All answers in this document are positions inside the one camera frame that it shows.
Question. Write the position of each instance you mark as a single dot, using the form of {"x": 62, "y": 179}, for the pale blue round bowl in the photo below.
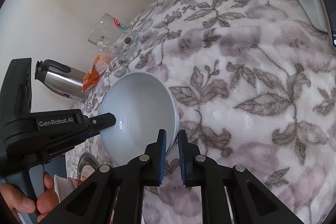
{"x": 142, "y": 105}

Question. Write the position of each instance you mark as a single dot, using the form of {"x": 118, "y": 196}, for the orange snack packet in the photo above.
{"x": 91, "y": 78}
{"x": 101, "y": 63}

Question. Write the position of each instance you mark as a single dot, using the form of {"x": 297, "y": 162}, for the person's left hand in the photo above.
{"x": 17, "y": 201}

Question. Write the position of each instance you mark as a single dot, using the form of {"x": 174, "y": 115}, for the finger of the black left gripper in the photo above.
{"x": 97, "y": 124}

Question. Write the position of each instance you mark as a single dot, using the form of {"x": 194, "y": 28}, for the stainless steel thermos jug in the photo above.
{"x": 61, "y": 79}

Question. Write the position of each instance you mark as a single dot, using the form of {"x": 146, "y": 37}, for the white floral plate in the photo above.
{"x": 85, "y": 172}

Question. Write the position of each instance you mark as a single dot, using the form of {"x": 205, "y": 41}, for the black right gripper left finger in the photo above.
{"x": 114, "y": 195}

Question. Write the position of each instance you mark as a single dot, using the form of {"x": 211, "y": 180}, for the clear glass mug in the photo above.
{"x": 106, "y": 32}

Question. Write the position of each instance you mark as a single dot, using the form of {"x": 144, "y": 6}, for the glass ashtray dish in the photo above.
{"x": 126, "y": 45}

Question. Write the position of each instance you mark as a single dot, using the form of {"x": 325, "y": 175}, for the floral grey tablecloth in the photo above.
{"x": 254, "y": 84}

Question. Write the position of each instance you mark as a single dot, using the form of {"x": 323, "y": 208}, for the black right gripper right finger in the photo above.
{"x": 229, "y": 195}

